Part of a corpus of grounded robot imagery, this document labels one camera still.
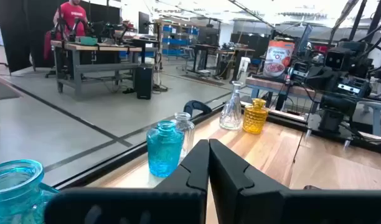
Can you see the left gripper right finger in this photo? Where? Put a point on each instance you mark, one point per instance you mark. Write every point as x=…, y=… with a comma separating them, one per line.
x=271, y=208

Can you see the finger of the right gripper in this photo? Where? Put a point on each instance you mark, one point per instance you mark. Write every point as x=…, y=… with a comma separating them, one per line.
x=321, y=79
x=352, y=80

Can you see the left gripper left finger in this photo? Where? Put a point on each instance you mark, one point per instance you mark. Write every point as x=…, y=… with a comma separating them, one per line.
x=131, y=205

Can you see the yellow diamond-pattern glass vase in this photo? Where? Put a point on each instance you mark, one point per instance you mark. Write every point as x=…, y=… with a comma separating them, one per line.
x=255, y=119

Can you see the small clear ribbed glass vase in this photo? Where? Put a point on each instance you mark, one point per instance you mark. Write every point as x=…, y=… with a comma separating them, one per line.
x=188, y=129

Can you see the clear conical glass vase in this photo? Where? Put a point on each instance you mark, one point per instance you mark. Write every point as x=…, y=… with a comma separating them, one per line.
x=231, y=115

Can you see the blue embossed glass vase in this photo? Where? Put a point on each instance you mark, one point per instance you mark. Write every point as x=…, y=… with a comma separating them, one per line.
x=13, y=193

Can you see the black background robot arm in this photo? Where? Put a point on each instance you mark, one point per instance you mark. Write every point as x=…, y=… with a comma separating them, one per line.
x=72, y=29
x=112, y=31

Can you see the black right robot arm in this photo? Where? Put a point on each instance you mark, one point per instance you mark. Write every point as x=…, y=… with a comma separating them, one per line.
x=336, y=105

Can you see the office chair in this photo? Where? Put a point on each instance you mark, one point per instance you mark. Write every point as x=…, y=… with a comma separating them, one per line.
x=372, y=105

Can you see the cereal box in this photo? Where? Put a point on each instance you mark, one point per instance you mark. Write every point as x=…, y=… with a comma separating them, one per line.
x=279, y=53

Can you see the small blue glass bottle vase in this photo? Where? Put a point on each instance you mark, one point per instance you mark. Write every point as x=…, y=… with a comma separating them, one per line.
x=164, y=152

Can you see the white box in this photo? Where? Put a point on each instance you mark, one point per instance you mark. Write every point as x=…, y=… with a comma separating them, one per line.
x=244, y=63

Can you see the brown top desk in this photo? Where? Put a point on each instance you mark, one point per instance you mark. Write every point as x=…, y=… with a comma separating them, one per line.
x=240, y=49

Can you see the black desk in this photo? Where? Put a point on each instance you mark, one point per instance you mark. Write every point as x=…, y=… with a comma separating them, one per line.
x=206, y=46

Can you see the black computer tower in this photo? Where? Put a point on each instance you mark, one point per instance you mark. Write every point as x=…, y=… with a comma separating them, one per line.
x=144, y=82

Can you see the shelving with blue bins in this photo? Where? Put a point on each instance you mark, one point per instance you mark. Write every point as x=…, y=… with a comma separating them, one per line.
x=178, y=41

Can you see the teal bin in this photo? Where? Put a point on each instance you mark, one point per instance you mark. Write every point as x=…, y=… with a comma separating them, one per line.
x=87, y=41

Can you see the black monitor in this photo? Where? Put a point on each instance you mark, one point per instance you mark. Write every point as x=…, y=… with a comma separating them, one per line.
x=143, y=23

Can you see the black partition panel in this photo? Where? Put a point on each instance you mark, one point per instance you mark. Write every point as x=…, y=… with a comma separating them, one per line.
x=106, y=14
x=19, y=31

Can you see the person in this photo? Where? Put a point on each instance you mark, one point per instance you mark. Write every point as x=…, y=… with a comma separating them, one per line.
x=73, y=15

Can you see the black camera on stand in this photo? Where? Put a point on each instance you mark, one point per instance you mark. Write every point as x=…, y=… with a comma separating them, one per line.
x=299, y=70

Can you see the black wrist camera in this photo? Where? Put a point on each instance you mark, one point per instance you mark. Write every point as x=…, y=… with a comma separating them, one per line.
x=335, y=59

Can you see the wooden workbench grey frame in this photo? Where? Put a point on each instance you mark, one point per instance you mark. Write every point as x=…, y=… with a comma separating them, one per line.
x=97, y=67

